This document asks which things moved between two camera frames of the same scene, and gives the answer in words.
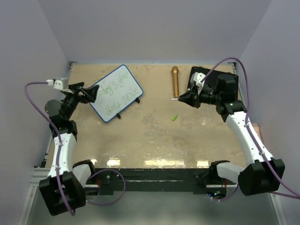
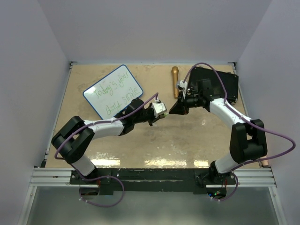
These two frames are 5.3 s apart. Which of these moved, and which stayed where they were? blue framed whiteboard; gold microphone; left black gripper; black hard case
Moved: left black gripper
Stayed: gold microphone; black hard case; blue framed whiteboard
